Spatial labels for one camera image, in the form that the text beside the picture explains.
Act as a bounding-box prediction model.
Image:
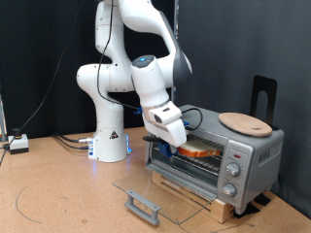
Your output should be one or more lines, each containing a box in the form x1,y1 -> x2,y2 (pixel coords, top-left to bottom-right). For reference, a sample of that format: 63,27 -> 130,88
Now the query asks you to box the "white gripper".
145,117 -> 189,148

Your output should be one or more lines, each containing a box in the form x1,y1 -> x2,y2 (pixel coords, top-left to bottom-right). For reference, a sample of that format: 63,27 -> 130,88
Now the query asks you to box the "white bread slice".
177,139 -> 222,159

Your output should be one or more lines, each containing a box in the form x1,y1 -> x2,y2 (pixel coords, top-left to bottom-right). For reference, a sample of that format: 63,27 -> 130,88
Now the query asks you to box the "glass oven door with handle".
111,163 -> 218,226

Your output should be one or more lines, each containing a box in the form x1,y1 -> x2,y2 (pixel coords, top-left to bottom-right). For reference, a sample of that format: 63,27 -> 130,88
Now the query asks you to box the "silver toaster oven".
144,104 -> 286,216

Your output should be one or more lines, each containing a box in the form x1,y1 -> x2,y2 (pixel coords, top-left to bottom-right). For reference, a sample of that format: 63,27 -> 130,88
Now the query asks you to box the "small wooden cutting board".
218,112 -> 273,138

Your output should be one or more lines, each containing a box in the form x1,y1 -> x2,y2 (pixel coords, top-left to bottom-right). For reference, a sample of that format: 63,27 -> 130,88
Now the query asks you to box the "wooden slatted crate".
151,171 -> 236,225

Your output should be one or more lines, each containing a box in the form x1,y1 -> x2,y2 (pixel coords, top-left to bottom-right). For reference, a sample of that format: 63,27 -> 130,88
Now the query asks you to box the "black metal bookend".
249,75 -> 280,131

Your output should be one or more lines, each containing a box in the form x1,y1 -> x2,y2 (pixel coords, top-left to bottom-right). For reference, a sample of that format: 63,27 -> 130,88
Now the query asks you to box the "grey backdrop curtain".
176,0 -> 311,219

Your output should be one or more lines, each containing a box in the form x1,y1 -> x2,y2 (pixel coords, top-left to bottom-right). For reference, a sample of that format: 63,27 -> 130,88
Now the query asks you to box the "black tape strip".
254,192 -> 272,207

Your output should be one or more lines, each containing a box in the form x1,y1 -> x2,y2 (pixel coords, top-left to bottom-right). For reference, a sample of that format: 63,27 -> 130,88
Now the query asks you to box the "vertical aluminium pole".
170,0 -> 180,104

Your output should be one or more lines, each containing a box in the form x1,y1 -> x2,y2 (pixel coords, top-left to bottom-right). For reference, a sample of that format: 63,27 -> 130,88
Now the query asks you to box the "emergency stop button box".
8,128 -> 30,155

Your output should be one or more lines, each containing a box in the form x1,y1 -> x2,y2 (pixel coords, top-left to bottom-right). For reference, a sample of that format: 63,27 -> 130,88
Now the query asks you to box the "black backdrop curtain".
0,0 -> 178,140

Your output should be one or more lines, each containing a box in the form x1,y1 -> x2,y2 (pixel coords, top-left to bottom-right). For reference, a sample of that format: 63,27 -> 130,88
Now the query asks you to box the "wire oven rack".
153,134 -> 226,176

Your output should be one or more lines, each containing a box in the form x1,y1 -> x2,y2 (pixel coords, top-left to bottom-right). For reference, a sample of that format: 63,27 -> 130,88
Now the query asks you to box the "base cable with silver plug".
52,131 -> 95,144

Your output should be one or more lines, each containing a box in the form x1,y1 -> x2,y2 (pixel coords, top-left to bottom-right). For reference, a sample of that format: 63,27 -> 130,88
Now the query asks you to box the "black base cable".
54,135 -> 91,150

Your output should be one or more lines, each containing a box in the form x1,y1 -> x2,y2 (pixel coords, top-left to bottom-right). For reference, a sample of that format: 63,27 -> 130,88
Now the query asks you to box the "long black camera cable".
0,0 -> 204,163

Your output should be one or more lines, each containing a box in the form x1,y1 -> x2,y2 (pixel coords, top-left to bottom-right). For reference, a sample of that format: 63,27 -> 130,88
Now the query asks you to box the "metal frame post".
0,93 -> 8,143

